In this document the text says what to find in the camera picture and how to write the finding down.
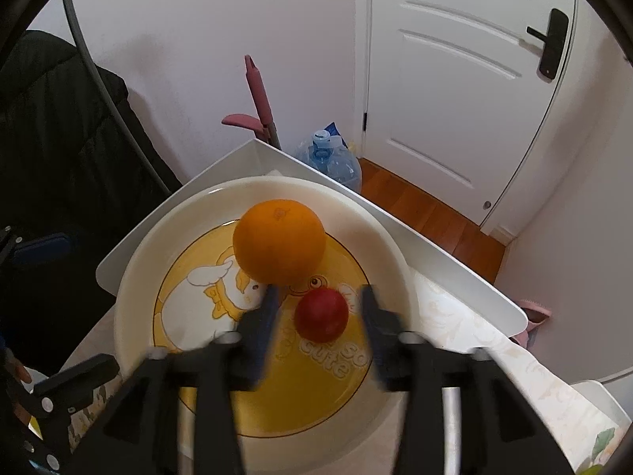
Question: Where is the white panelled door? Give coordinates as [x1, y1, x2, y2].
[368, 0, 579, 238]

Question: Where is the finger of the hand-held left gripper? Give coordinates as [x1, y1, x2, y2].
[5, 353, 122, 475]
[0, 225, 75, 270]

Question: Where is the large orange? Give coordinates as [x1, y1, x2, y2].
[232, 199, 327, 286]

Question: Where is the large clear water bottle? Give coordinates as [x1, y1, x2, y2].
[295, 130, 363, 194]

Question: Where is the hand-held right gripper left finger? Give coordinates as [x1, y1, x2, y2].
[81, 284, 280, 475]

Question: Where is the black door handle lock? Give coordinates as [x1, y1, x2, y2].
[527, 8, 569, 79]

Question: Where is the white bowl with duck print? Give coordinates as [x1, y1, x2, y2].
[114, 177, 414, 475]

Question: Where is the white floral tablecloth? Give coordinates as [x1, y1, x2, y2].
[64, 267, 620, 475]

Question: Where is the white table rim panel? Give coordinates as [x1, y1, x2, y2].
[95, 139, 527, 343]

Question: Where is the black padded jacket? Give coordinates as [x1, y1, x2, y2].
[0, 30, 184, 382]

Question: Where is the small dark red tomato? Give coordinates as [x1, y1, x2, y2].
[295, 287, 349, 343]

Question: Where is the pink long-handled dustpan set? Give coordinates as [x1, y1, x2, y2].
[222, 54, 282, 152]

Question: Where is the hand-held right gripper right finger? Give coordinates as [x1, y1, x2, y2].
[360, 284, 565, 475]

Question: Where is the grey curved tube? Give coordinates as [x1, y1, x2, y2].
[60, 0, 171, 194]

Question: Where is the pink slipper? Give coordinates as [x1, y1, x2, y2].
[512, 299, 552, 344]

